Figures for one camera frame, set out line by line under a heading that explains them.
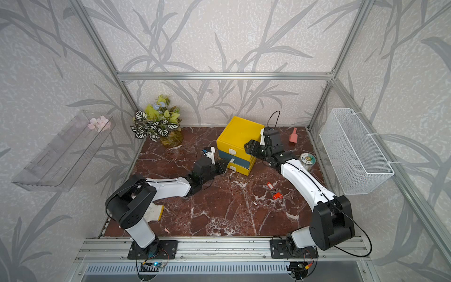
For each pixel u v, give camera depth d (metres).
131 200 0.49
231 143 0.83
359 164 0.60
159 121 0.89
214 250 0.75
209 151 0.82
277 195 0.89
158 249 0.71
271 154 0.63
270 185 0.93
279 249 0.73
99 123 0.77
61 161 0.67
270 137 0.63
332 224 0.41
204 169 0.69
